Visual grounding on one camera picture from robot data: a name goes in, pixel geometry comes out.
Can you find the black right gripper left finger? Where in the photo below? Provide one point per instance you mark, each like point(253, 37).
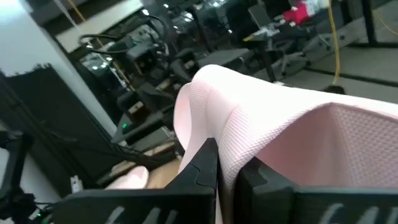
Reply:
point(140, 208)

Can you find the grey office chair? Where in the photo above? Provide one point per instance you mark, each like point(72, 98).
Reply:
point(290, 57)

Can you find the pink slide sandal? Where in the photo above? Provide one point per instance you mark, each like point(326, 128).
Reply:
point(280, 124)
point(130, 179)

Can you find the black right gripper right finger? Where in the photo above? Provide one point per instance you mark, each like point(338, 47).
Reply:
point(280, 205)

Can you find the black computer monitor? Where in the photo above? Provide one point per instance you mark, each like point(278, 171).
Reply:
point(46, 124)

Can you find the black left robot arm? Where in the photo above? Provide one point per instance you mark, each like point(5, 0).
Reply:
point(140, 49)

